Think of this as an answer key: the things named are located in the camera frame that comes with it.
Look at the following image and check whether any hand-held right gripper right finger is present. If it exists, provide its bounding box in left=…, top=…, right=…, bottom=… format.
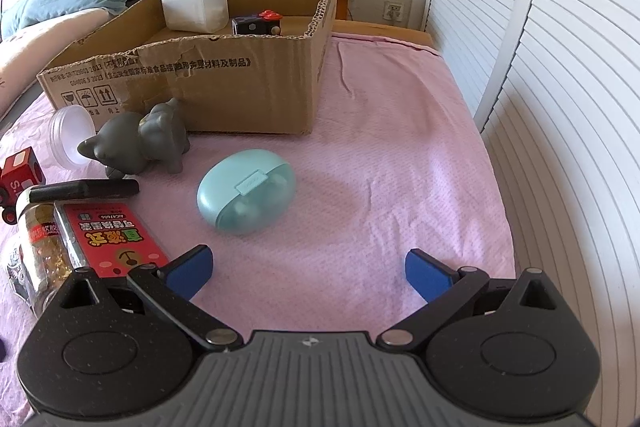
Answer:
left=375, top=248, right=558, bottom=351

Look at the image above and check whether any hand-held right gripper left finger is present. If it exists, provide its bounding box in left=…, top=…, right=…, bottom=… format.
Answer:
left=59, top=244, right=246, bottom=352

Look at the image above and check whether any mint green oval case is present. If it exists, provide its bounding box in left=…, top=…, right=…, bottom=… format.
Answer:
left=196, top=149, right=296, bottom=236

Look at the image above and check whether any black remote control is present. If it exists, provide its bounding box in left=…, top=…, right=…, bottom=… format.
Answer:
left=29, top=178, right=141, bottom=204

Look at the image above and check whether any grey cat figure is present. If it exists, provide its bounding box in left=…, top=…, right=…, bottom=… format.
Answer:
left=77, top=97, right=191, bottom=180

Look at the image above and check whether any glass jar red label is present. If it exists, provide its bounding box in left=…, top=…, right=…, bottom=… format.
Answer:
left=0, top=199, right=96, bottom=315

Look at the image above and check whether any brown cardboard box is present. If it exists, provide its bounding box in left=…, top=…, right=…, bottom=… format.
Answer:
left=36, top=0, right=340, bottom=136

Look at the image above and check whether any clear plastic cup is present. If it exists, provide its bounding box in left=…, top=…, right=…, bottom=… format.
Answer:
left=48, top=105, right=96, bottom=168

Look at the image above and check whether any red toy car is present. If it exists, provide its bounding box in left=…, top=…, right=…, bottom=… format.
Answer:
left=0, top=147, right=47, bottom=224

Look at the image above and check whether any pink blanket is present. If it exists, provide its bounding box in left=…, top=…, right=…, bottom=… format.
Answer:
left=0, top=32, right=518, bottom=408

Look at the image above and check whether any blue-grey bed sheet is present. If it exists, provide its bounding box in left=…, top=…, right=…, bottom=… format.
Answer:
left=0, top=83, right=40, bottom=132

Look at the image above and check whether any dark toy block red top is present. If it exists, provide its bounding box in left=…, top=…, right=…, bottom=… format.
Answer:
left=231, top=10, right=282, bottom=36

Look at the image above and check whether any white plastic container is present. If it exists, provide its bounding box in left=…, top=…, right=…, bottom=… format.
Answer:
left=161, top=0, right=228, bottom=32

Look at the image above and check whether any beige quilt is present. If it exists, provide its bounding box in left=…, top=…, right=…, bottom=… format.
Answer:
left=0, top=7, right=121, bottom=108

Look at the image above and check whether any wooden bed side rail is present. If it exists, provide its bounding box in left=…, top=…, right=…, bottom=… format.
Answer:
left=332, top=19, right=441, bottom=58

